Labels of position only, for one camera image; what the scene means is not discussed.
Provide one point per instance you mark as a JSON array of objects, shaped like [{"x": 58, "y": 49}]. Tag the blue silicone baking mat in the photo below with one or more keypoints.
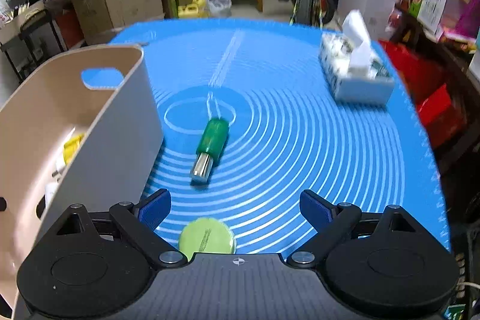
[{"x": 286, "y": 134}]

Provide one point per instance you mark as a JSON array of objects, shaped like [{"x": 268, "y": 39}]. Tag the black metal shelf rack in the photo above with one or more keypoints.
[{"x": 21, "y": 30}]

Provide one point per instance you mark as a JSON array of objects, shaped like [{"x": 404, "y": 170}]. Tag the green handled tool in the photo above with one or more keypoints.
[{"x": 211, "y": 143}]

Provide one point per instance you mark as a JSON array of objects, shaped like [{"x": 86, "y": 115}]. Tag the stacked cardboard box lower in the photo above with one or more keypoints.
[{"x": 101, "y": 16}]

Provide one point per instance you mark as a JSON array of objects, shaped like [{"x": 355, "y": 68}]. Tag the yellow plastic jug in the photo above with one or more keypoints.
[{"x": 195, "y": 10}]

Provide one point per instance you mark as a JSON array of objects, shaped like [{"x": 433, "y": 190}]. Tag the green round lid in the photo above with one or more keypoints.
[{"x": 206, "y": 235}]

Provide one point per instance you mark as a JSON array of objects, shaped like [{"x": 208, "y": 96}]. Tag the green white carton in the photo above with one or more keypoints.
[{"x": 428, "y": 13}]

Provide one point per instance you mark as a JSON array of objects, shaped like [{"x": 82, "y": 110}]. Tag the beige plastic storage basket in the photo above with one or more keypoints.
[{"x": 82, "y": 129}]

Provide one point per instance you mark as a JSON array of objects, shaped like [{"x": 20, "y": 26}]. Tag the yellow red toy nut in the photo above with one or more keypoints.
[{"x": 71, "y": 147}]

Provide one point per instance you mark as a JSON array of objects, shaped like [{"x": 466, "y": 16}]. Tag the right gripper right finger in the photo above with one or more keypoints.
[{"x": 333, "y": 225}]

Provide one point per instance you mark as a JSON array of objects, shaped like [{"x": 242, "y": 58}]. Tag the white pill bottle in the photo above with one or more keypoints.
[{"x": 50, "y": 191}]

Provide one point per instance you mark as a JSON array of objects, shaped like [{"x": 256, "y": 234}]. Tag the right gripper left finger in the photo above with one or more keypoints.
[{"x": 137, "y": 224}]

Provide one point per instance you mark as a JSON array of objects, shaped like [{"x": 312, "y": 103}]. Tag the clear plastic bag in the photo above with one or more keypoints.
[{"x": 219, "y": 8}]

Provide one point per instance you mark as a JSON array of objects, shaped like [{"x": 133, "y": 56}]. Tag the white tissue pack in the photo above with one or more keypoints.
[{"x": 352, "y": 67}]

